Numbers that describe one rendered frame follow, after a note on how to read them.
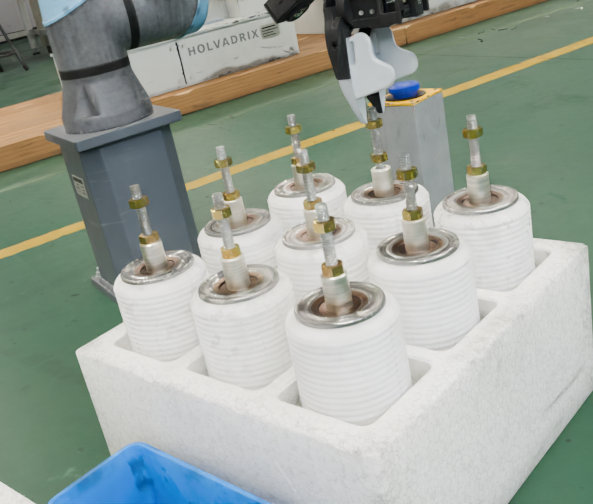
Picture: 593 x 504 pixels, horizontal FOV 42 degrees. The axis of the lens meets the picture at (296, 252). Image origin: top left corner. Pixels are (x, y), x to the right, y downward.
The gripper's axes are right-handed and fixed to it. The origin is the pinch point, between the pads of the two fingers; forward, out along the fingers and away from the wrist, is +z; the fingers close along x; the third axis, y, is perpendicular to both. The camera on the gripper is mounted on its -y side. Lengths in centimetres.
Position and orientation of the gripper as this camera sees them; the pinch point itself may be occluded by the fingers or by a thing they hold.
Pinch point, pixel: (364, 106)
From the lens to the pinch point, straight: 85.3
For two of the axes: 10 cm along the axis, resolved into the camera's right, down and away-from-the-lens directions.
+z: 1.9, 9.1, 3.8
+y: 8.4, 0.5, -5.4
